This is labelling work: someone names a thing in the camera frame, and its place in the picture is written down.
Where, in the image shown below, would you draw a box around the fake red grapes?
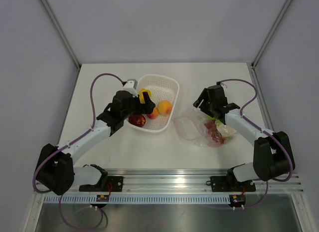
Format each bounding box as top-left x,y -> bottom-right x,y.
204,120 -> 225,145

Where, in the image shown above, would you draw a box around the aluminium frame post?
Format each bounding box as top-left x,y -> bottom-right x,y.
39,0 -> 81,72
251,0 -> 294,70

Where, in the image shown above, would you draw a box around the fake orange fruit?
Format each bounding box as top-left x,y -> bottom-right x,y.
157,100 -> 172,115

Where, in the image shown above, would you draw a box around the white slotted cable duct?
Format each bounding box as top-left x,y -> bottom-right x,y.
44,194 -> 230,205

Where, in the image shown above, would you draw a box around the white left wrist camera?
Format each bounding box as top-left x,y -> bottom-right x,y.
123,79 -> 138,97

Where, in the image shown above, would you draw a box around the fake dark red apple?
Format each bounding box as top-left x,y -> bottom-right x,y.
128,115 -> 146,128

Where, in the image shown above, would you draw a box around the clear zip top bag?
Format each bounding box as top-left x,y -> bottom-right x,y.
172,106 -> 236,148

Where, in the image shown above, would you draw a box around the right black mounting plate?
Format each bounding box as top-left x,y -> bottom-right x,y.
210,176 -> 256,192

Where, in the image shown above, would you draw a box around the white perforated plastic basket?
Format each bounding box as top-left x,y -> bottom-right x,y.
126,74 -> 179,133

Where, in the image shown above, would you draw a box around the right aluminium frame post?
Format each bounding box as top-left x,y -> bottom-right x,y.
251,0 -> 294,70

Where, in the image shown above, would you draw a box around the fake mango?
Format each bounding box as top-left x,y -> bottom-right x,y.
139,88 -> 152,104

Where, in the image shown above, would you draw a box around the black mounting plate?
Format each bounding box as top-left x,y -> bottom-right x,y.
210,176 -> 256,192
79,176 -> 124,192

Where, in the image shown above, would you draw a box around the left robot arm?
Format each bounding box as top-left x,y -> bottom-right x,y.
32,90 -> 156,196

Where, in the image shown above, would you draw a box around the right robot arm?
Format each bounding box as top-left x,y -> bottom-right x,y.
193,84 -> 295,191

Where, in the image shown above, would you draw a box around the left aluminium frame post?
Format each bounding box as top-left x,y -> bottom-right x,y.
39,0 -> 81,72

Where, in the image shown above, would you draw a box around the fake peach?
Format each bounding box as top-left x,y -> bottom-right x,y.
147,108 -> 159,120

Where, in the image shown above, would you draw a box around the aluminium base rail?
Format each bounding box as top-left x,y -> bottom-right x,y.
107,169 -> 304,194

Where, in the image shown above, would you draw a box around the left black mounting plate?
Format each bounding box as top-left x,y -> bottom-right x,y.
79,176 -> 124,192

